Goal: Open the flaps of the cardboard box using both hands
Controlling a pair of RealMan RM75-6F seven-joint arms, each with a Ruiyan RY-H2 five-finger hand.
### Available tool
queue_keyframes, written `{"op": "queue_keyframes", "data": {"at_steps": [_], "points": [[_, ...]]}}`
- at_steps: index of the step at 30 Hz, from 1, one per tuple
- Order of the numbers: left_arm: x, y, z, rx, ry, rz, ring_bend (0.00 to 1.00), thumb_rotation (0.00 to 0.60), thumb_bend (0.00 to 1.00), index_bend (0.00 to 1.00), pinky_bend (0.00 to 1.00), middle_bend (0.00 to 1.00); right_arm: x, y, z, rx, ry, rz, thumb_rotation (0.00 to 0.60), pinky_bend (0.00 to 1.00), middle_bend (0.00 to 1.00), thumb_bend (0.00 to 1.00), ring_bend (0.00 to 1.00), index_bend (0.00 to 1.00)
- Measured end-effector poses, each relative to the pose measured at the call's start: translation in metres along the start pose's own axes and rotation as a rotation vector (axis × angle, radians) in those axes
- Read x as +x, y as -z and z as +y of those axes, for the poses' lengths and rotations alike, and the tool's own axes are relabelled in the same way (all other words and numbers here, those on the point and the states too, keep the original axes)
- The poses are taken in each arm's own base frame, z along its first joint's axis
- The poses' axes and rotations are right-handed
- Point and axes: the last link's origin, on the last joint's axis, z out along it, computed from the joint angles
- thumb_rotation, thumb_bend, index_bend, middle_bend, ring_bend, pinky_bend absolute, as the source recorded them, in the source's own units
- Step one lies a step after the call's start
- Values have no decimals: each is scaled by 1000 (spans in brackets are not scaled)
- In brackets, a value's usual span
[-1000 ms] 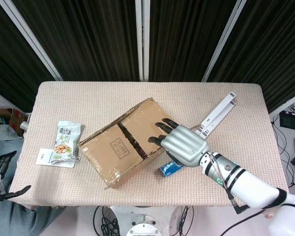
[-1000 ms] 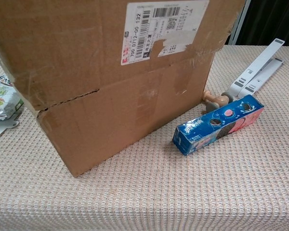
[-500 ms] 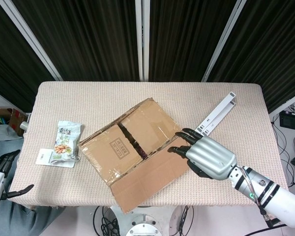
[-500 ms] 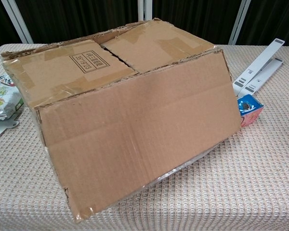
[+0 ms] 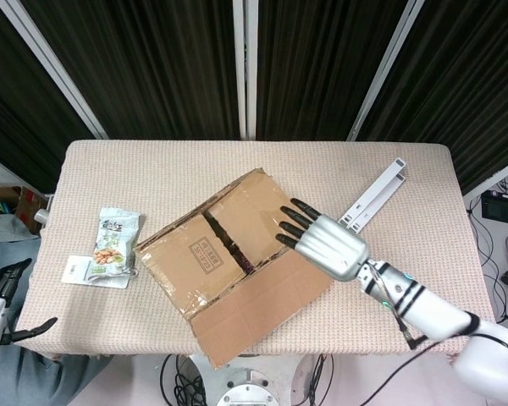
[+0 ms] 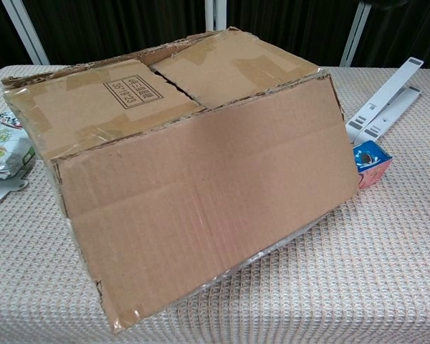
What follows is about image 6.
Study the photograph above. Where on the brown cardboard box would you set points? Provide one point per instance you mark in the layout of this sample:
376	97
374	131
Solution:
208	186

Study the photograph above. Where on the blue cookie box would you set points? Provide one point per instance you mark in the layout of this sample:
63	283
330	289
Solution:
371	157

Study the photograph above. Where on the beige waffle tablecloth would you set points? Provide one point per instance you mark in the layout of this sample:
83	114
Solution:
344	268

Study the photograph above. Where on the white folding laptop stand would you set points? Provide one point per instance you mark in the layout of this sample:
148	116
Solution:
390	104

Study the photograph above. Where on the green peanut snack bag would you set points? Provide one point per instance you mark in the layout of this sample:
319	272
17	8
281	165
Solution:
3	147

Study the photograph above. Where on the white cardboard hang card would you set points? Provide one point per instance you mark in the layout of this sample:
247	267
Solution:
0	191

